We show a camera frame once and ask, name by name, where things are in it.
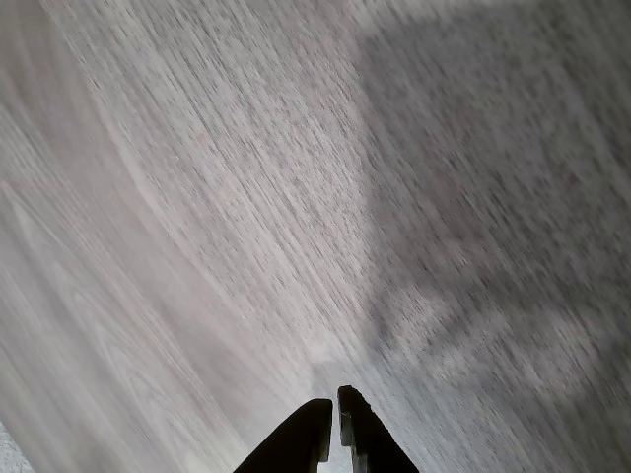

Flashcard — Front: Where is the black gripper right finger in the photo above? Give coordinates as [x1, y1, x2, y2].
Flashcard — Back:
[336, 384, 422, 473]

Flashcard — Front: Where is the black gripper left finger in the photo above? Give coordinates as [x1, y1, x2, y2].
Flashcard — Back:
[232, 397, 334, 473]

